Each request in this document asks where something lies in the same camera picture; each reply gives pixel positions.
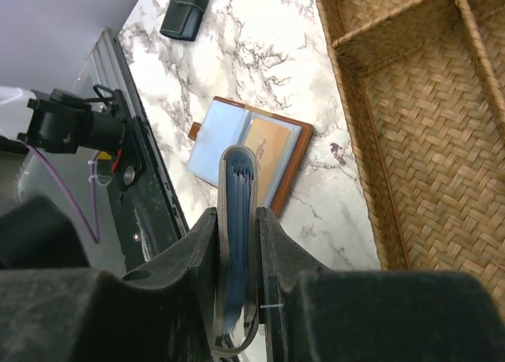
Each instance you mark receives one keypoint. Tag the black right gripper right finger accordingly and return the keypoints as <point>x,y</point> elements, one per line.
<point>312,313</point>

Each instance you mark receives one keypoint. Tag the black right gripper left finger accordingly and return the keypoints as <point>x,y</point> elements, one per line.
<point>54,307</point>

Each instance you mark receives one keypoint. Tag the grey card holder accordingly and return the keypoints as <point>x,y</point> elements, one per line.
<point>236,290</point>

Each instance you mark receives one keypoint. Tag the brown open card holder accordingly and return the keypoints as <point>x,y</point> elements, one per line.
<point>225,124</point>

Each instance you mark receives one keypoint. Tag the gold VIP card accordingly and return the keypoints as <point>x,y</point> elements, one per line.
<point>267,140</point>

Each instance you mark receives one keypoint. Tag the black card holder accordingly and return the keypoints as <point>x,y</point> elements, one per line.
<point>183,18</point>

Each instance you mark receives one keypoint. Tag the woven wicker divided tray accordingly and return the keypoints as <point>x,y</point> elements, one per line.
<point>422,90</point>

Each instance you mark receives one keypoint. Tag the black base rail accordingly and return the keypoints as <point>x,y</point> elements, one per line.
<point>147,215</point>

